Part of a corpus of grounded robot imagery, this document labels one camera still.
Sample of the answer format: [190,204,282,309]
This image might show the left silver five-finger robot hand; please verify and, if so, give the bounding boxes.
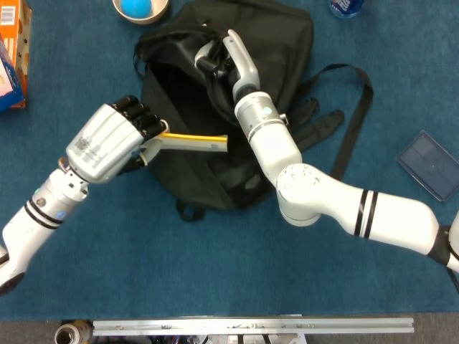
[65,95,170,184]

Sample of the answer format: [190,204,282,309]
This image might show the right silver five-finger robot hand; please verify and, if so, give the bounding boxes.
[194,29,261,103]

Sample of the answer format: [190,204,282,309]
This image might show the black fabric backpack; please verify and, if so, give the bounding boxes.
[133,0,374,222]

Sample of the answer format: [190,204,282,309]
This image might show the yellow and white Lexicon book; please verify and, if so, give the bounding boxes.
[143,131,230,158]

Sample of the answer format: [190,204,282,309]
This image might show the beige bowl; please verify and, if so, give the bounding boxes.
[112,0,170,25]

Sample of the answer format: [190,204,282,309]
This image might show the blue and white snack box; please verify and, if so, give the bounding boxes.
[0,35,25,114]

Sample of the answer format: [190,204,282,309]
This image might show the blue labelled plastic bottle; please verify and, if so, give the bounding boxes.
[328,0,366,19]

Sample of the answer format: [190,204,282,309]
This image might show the blue ball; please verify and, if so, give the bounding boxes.
[120,0,151,19]

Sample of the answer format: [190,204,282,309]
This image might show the orange cardboard box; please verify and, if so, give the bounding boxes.
[0,0,32,109]

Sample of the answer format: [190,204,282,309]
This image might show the blue felt table mat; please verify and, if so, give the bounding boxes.
[0,0,459,320]

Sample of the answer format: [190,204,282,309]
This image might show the brown tape roll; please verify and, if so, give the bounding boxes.
[54,320,93,344]

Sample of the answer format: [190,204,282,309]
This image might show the aluminium profile rail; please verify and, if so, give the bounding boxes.
[92,317,415,337]

